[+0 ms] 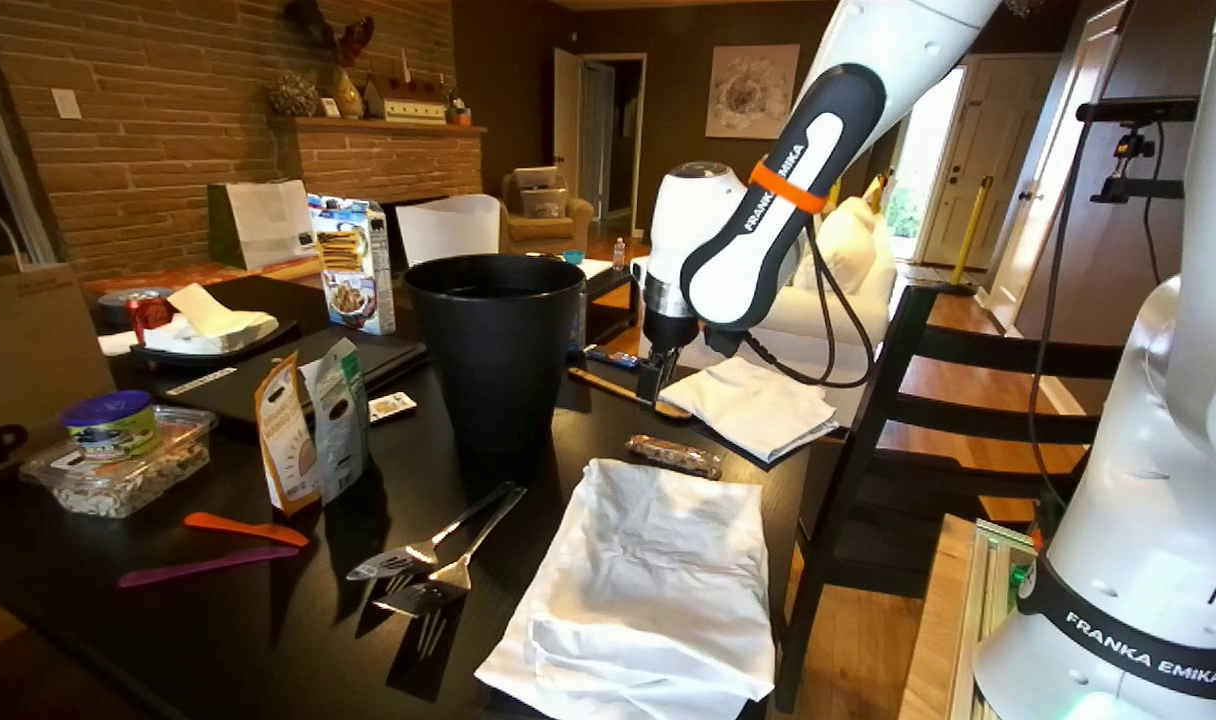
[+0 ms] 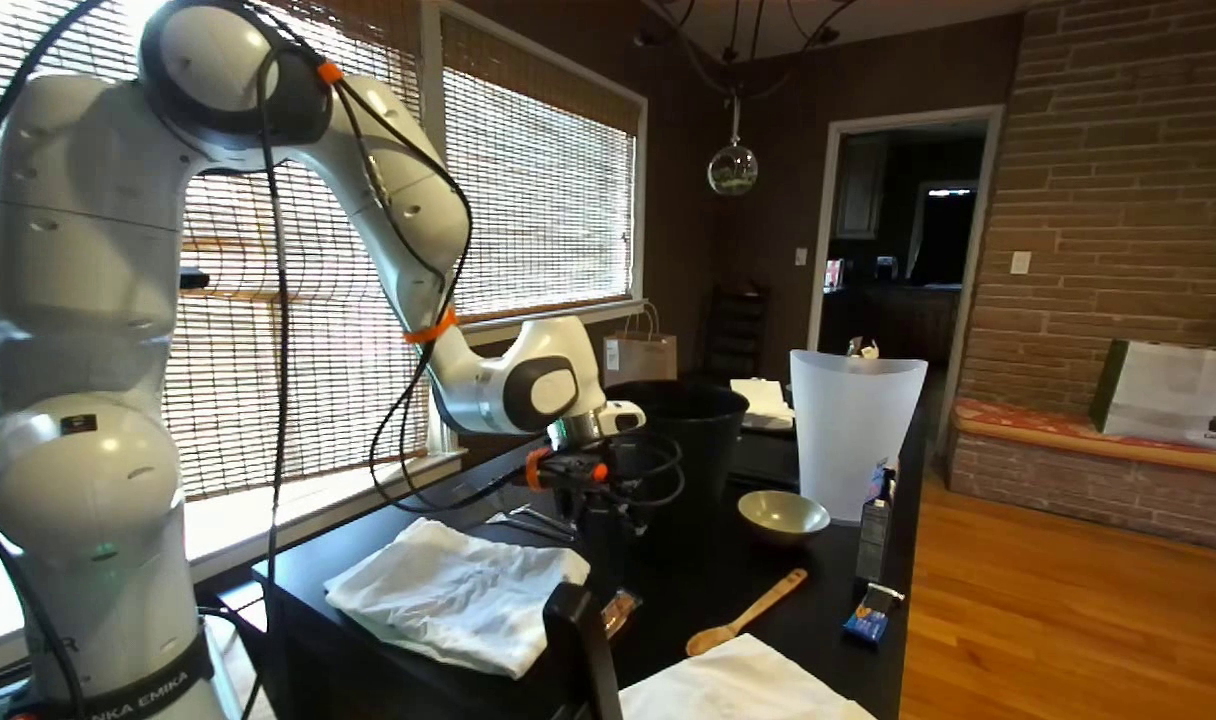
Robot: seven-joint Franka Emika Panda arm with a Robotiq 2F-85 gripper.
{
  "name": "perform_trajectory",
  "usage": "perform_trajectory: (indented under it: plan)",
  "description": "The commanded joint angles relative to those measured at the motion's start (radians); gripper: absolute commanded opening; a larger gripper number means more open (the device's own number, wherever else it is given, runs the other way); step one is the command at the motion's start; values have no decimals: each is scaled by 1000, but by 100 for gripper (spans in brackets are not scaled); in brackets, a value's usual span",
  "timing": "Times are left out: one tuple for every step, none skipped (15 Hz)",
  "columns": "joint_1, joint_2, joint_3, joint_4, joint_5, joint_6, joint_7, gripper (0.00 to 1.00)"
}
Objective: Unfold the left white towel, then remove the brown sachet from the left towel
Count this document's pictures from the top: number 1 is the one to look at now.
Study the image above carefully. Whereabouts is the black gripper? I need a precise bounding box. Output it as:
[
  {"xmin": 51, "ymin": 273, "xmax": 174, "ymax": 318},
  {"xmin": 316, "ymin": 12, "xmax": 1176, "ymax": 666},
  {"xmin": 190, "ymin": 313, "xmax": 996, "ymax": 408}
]
[{"xmin": 633, "ymin": 310, "xmax": 705, "ymax": 408}]

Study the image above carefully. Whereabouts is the brown sachet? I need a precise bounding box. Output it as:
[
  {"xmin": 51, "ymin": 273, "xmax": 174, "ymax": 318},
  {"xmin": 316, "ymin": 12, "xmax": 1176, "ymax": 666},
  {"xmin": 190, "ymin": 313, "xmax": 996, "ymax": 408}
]
[{"xmin": 623, "ymin": 433, "xmax": 728, "ymax": 482}]

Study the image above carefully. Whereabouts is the white cloth towel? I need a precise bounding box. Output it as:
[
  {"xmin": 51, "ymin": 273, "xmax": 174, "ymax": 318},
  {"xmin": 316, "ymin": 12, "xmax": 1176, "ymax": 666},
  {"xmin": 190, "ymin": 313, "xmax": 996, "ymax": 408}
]
[
  {"xmin": 660, "ymin": 353, "xmax": 848, "ymax": 470},
  {"xmin": 472, "ymin": 457, "xmax": 779, "ymax": 720}
]

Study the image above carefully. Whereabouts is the small white sachet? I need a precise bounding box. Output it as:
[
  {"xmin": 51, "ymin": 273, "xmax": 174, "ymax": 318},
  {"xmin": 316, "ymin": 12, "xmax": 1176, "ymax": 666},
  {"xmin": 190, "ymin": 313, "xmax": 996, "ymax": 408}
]
[{"xmin": 363, "ymin": 387, "xmax": 424, "ymax": 430}]

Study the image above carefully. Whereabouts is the tan armchair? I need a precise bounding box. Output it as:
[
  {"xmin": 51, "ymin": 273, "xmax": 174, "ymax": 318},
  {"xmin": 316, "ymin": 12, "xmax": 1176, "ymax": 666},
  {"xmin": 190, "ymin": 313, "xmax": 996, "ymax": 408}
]
[{"xmin": 501, "ymin": 162, "xmax": 597, "ymax": 261}]

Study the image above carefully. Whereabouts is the hallway doorway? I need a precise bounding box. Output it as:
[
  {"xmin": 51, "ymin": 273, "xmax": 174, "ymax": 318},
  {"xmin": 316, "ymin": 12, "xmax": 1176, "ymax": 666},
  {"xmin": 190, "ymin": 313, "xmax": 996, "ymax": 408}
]
[{"xmin": 547, "ymin": 49, "xmax": 654, "ymax": 247}]

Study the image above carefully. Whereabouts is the white pitcher container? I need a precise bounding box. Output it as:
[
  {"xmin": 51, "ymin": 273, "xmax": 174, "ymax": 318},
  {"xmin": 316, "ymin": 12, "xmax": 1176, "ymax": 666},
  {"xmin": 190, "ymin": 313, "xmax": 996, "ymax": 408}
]
[{"xmin": 393, "ymin": 194, "xmax": 507, "ymax": 273}]

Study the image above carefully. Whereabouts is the metal serving fork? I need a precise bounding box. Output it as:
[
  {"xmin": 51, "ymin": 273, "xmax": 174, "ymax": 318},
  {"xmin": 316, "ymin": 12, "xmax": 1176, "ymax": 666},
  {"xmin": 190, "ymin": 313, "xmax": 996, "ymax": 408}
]
[{"xmin": 344, "ymin": 482, "xmax": 507, "ymax": 587}]

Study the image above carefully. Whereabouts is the printed cereal bag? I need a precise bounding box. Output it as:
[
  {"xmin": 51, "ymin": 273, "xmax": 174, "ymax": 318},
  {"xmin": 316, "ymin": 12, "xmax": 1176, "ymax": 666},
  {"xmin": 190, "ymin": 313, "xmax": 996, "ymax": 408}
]
[{"xmin": 305, "ymin": 194, "xmax": 403, "ymax": 339}]

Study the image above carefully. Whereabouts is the white printed pouch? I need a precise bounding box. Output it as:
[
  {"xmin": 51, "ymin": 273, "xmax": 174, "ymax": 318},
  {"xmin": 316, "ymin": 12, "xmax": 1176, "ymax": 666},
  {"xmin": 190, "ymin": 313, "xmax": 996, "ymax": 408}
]
[{"xmin": 301, "ymin": 335, "xmax": 374, "ymax": 506}]

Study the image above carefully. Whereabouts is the brick mantel shelf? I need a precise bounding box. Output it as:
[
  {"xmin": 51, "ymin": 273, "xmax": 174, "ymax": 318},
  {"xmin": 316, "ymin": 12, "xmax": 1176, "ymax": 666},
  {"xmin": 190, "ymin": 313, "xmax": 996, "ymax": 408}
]
[{"xmin": 293, "ymin": 118, "xmax": 493, "ymax": 209}]

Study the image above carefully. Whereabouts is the wooden crate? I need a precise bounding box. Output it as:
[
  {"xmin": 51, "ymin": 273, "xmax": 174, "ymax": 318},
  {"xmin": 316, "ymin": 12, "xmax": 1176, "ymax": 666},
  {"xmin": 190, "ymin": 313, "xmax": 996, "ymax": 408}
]
[{"xmin": 895, "ymin": 511, "xmax": 1041, "ymax": 720}]

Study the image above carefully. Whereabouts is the brown printed pouch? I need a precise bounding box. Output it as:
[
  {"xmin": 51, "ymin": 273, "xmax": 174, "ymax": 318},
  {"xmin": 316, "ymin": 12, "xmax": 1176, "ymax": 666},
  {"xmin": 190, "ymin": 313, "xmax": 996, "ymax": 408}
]
[{"xmin": 251, "ymin": 353, "xmax": 326, "ymax": 522}]

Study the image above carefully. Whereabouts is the white panel door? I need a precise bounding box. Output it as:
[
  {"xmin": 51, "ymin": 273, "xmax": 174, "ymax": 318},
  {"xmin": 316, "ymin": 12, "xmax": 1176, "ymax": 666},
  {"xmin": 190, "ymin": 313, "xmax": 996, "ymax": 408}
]
[{"xmin": 918, "ymin": 53, "xmax": 1068, "ymax": 273}]

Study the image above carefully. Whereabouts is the white paper bag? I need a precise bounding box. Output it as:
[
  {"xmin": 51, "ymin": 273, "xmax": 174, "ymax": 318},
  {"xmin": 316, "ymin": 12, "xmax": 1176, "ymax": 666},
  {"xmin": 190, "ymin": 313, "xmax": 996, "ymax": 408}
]
[{"xmin": 221, "ymin": 178, "xmax": 326, "ymax": 276}]

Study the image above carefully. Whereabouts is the orange plastic tool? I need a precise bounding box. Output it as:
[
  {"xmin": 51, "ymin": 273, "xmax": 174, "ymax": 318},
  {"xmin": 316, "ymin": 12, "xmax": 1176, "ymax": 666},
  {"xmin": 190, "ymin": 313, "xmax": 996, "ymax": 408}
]
[{"xmin": 182, "ymin": 507, "xmax": 316, "ymax": 551}]

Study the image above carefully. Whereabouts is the vase with dried flowers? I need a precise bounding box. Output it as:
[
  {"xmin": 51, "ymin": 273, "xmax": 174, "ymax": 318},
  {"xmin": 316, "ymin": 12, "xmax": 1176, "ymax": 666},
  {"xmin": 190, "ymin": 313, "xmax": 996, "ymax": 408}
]
[{"xmin": 280, "ymin": 0, "xmax": 381, "ymax": 124}]

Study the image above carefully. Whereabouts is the white paper napkin stack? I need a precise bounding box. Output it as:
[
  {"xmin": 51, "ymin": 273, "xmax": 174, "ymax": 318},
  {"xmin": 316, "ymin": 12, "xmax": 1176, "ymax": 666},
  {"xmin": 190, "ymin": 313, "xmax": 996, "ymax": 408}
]
[{"xmin": 140, "ymin": 279, "xmax": 289, "ymax": 364}]

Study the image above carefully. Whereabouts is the purple plastic tool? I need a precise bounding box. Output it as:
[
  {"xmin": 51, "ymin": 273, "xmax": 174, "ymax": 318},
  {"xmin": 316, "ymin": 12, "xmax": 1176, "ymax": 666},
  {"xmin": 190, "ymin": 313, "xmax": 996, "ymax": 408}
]
[{"xmin": 111, "ymin": 543, "xmax": 309, "ymax": 598}]

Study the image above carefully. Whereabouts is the clear plastic food container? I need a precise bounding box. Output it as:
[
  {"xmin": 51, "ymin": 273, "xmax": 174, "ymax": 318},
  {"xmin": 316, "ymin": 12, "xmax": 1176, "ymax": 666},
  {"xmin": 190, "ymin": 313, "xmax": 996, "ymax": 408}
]
[{"xmin": 22, "ymin": 403, "xmax": 223, "ymax": 523}]

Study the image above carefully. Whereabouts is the blue lid jar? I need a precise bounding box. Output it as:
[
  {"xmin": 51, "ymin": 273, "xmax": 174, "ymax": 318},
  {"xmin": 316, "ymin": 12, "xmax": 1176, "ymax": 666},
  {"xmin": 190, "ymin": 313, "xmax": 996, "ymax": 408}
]
[{"xmin": 62, "ymin": 387, "xmax": 166, "ymax": 463}]

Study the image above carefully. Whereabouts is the brown paper bag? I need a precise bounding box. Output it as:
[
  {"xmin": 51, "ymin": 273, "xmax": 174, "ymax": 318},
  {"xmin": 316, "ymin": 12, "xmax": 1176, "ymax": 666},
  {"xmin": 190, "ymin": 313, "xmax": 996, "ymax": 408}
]
[{"xmin": 0, "ymin": 261, "xmax": 115, "ymax": 441}]

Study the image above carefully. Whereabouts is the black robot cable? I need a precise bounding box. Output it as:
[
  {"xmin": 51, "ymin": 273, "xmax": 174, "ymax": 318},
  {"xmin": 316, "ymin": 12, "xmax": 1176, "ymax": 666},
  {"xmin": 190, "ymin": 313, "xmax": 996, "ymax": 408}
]
[{"xmin": 741, "ymin": 197, "xmax": 881, "ymax": 393}]

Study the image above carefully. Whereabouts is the framed wall picture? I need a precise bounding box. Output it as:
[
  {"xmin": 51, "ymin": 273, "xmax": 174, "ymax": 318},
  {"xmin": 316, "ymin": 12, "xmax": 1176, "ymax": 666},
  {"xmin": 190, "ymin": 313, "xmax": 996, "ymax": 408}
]
[{"xmin": 705, "ymin": 41, "xmax": 803, "ymax": 143}]

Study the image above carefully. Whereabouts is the black camera on tall stand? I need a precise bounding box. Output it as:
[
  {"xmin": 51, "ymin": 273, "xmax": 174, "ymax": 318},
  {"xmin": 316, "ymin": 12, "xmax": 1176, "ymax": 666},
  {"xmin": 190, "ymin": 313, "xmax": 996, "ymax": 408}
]
[{"xmin": 1073, "ymin": 94, "xmax": 1205, "ymax": 209}]

